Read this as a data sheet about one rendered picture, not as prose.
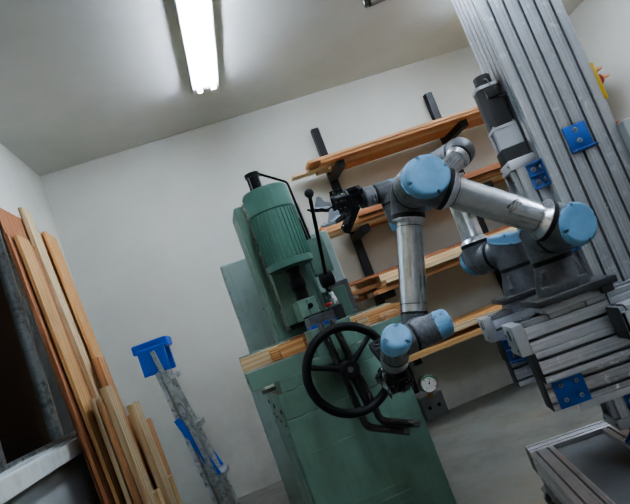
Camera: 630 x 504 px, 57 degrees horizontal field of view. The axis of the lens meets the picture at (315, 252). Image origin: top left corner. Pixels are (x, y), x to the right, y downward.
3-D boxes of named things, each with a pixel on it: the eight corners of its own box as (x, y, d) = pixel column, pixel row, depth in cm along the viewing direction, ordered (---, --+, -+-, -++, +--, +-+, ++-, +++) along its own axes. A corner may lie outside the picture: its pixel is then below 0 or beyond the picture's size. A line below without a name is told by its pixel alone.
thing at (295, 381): (282, 393, 191) (278, 381, 191) (276, 389, 211) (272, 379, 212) (392, 349, 199) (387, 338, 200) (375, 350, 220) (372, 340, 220)
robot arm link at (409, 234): (381, 179, 174) (390, 345, 166) (390, 168, 163) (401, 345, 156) (419, 179, 176) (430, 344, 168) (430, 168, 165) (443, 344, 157)
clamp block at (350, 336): (318, 358, 185) (308, 331, 186) (311, 358, 199) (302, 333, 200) (360, 341, 189) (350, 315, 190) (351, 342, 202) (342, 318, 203)
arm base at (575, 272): (580, 280, 177) (567, 249, 178) (598, 278, 162) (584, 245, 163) (532, 297, 179) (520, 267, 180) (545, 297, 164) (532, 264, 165)
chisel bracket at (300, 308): (304, 324, 208) (296, 302, 209) (299, 326, 221) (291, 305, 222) (323, 317, 209) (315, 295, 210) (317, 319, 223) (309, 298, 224)
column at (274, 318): (293, 379, 226) (231, 208, 234) (287, 377, 248) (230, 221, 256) (346, 359, 231) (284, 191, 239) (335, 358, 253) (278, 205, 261)
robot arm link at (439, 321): (433, 308, 158) (397, 324, 157) (447, 305, 147) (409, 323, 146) (445, 335, 158) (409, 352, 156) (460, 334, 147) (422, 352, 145)
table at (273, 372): (253, 394, 180) (246, 375, 181) (248, 388, 210) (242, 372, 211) (426, 325, 193) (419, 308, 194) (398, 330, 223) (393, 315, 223)
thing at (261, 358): (244, 372, 207) (239, 359, 208) (243, 372, 209) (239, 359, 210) (395, 314, 220) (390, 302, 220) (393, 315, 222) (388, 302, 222)
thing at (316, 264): (316, 275, 234) (303, 241, 236) (312, 278, 243) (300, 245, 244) (335, 269, 236) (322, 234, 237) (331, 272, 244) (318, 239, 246)
